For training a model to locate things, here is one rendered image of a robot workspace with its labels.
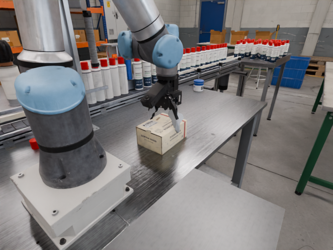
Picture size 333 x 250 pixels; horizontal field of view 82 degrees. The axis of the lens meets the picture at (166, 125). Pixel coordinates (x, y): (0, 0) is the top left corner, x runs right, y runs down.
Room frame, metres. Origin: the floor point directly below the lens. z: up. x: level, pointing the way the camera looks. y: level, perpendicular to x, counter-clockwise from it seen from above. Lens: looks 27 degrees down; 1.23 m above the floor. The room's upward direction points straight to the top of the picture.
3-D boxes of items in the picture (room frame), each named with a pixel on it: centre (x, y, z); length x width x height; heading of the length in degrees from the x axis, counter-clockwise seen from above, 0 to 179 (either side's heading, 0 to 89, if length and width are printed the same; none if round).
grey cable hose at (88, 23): (0.86, 0.31, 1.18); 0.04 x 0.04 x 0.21
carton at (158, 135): (0.65, 0.02, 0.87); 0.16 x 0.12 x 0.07; 143
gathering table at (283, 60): (2.52, -1.13, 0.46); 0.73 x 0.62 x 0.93; 139
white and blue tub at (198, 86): (1.32, -0.22, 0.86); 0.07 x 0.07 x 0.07
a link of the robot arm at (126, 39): (0.60, 0.07, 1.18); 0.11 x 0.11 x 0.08; 32
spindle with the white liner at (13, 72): (0.93, 0.75, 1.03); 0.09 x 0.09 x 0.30
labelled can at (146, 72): (1.23, 0.12, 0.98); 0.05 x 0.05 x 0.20
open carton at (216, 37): (6.22, -1.51, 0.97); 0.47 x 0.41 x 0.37; 139
